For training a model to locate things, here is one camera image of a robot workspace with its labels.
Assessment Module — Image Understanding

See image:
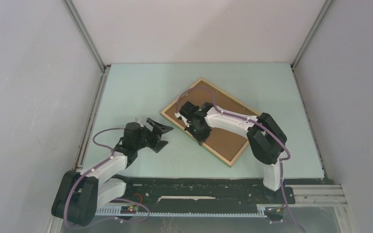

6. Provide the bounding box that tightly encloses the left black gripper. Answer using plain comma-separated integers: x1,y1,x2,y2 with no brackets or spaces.
135,118,172,153

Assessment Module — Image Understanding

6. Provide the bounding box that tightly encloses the wooden picture frame green edge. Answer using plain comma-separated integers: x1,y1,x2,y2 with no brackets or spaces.
160,77,261,168

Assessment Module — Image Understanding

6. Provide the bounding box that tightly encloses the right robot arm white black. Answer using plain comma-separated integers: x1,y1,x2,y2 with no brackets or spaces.
174,101,287,203

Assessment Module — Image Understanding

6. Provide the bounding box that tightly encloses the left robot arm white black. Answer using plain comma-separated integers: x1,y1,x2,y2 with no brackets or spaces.
51,118,173,228

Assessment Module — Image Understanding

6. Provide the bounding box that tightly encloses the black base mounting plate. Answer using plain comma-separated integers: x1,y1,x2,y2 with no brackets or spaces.
91,174,297,216

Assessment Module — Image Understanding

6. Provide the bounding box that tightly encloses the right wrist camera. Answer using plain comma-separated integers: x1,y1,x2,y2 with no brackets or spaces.
174,112,182,120

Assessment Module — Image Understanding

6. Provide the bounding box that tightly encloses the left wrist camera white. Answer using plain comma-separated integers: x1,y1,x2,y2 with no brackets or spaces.
134,117,141,124

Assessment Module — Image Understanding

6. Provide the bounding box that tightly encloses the left aluminium corner post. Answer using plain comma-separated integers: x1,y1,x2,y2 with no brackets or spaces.
61,0,106,71

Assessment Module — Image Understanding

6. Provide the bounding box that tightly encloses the aluminium corner post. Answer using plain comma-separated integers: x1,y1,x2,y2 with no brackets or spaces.
61,0,106,71
291,0,334,71

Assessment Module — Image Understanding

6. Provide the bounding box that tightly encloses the aluminium rail base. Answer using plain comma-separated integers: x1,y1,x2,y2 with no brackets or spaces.
53,183,348,218

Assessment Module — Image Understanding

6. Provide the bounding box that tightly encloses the right aluminium corner post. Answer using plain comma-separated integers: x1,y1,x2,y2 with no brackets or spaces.
291,0,334,71

